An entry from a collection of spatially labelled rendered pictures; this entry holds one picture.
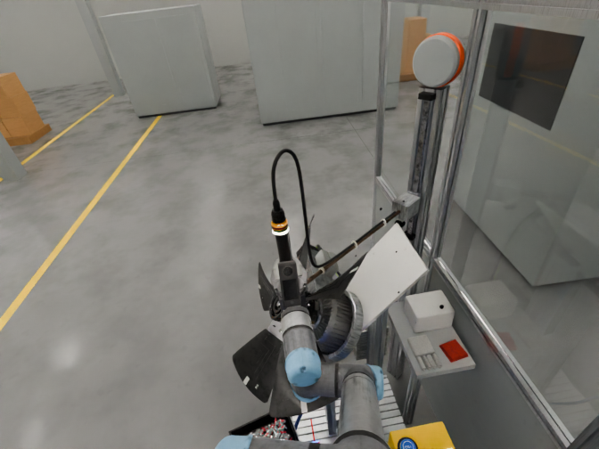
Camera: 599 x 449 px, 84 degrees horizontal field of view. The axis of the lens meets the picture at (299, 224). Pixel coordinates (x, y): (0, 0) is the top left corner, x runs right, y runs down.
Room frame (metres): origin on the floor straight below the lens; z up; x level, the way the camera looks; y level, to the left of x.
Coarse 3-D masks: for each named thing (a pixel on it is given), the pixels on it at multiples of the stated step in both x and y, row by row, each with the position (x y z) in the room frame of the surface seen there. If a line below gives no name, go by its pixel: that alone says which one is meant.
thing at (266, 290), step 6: (258, 264) 1.10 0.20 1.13; (258, 270) 1.08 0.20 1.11; (258, 276) 1.07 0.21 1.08; (264, 276) 1.01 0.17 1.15; (258, 282) 1.06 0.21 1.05; (264, 282) 1.00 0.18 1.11; (258, 288) 1.06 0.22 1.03; (264, 288) 0.99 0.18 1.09; (270, 288) 0.94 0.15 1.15; (264, 294) 1.00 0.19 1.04; (270, 294) 0.94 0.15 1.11; (264, 300) 1.00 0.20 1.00; (270, 300) 0.95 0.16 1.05; (264, 306) 1.00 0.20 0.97
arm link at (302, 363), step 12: (300, 324) 0.48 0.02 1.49; (288, 336) 0.46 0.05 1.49; (300, 336) 0.45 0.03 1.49; (312, 336) 0.46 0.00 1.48; (288, 348) 0.43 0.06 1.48; (300, 348) 0.42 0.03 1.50; (312, 348) 0.42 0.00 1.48; (288, 360) 0.40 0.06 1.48; (300, 360) 0.39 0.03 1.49; (312, 360) 0.39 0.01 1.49; (288, 372) 0.38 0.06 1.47; (300, 372) 0.37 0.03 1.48; (312, 372) 0.37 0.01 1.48; (300, 384) 0.37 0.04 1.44
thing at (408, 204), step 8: (408, 192) 1.13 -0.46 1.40; (416, 192) 1.11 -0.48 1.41; (400, 200) 1.08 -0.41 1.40; (408, 200) 1.07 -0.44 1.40; (416, 200) 1.07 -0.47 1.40; (392, 208) 1.08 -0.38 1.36; (400, 208) 1.05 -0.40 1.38; (408, 208) 1.03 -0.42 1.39; (416, 208) 1.07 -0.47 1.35; (400, 216) 1.05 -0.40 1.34; (408, 216) 1.04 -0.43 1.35
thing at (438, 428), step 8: (432, 424) 0.40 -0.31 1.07; (440, 424) 0.40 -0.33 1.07; (392, 432) 0.39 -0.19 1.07; (400, 432) 0.39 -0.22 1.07; (408, 432) 0.39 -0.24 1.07; (416, 432) 0.39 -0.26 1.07; (424, 432) 0.38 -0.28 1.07; (432, 432) 0.38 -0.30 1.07; (440, 432) 0.38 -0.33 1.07; (392, 440) 0.37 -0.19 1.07; (400, 440) 0.37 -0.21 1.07; (416, 440) 0.37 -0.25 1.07; (424, 440) 0.36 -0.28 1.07; (432, 440) 0.36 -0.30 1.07; (440, 440) 0.36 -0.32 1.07; (448, 440) 0.36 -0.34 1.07; (392, 448) 0.36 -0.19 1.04; (416, 448) 0.35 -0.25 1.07; (424, 448) 0.35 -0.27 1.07; (432, 448) 0.34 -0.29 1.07; (440, 448) 0.34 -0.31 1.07; (448, 448) 0.34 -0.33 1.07
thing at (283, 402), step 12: (324, 360) 0.57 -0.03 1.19; (276, 372) 0.56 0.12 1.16; (276, 384) 0.53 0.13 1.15; (288, 384) 0.52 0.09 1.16; (276, 396) 0.50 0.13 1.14; (288, 396) 0.49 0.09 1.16; (324, 396) 0.46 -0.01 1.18; (276, 408) 0.47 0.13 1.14; (288, 408) 0.46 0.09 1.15; (300, 408) 0.45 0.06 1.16; (312, 408) 0.44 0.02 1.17
